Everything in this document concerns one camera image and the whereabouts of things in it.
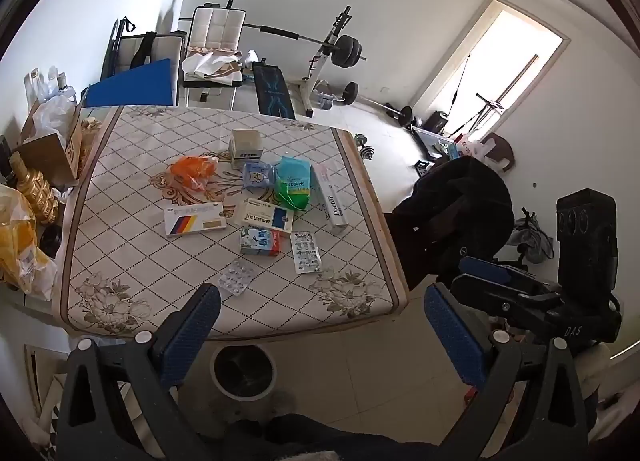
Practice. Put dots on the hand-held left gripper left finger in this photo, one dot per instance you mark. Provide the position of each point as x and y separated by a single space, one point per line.
192 336

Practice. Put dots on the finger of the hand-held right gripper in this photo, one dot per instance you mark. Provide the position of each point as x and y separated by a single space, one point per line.
482 267
500 293

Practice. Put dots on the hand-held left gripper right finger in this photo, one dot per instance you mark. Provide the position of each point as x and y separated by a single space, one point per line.
452 336

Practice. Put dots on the grey round trash bin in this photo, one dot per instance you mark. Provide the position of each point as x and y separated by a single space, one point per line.
244 371

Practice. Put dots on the small silver blister pack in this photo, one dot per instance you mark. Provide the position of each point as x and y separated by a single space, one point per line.
235 282

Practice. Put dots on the blue and white milk carton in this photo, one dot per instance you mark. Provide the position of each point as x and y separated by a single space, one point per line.
260 242

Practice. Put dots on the striped white medicine box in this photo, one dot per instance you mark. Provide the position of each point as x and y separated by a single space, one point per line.
195 220

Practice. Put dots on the large silver blister pack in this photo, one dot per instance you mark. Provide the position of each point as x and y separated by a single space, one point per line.
305 252

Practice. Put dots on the white and blue medicine box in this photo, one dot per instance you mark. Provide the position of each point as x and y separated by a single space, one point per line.
266 213

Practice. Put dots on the long white toothpaste box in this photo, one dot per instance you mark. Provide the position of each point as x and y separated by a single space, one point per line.
330 197

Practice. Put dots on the blue tissue packet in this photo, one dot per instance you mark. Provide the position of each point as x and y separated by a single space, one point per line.
258 176

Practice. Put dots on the black jacket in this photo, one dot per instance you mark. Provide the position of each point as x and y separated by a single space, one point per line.
450 221

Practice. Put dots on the wooden table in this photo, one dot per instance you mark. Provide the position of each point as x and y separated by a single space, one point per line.
375 221

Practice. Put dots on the brown wooden chair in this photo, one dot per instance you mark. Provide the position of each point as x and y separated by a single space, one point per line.
500 151

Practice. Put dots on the person's left leg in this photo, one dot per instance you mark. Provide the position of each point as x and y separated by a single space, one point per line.
290 441

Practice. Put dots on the black tripod stand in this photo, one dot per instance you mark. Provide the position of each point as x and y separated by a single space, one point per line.
475 111

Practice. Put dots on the orange plastic bag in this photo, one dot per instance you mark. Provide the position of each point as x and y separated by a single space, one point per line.
192 172

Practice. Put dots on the black dumbbell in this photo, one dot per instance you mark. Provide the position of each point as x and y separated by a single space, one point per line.
364 146

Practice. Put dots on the green and blue rice bag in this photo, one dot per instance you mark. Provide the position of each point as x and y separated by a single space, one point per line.
295 185

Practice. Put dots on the small floor barbell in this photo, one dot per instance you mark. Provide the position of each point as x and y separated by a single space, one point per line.
380 105

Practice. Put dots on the yellow plastic bag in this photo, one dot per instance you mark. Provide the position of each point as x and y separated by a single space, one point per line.
22 246

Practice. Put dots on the white square carton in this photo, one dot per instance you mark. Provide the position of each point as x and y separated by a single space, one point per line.
246 145

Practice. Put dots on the gold bottle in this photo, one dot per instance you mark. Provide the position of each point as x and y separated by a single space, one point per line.
32 188

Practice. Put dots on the brown cardboard box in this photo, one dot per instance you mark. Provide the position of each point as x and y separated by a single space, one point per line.
50 153

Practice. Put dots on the blue board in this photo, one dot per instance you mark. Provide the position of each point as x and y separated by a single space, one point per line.
132 86

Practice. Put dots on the white barbell rack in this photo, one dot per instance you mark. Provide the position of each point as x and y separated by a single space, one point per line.
320 66

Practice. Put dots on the black weight bench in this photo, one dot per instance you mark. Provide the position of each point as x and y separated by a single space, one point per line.
271 88

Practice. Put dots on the white plastic bag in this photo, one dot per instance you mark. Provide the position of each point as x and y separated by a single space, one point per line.
52 113

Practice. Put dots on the beige cloth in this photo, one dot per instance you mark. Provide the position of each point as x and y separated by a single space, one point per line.
212 63

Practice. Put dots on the white padded chair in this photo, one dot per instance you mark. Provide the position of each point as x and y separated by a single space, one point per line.
217 31

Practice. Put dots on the white door frame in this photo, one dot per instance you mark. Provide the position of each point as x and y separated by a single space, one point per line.
450 56

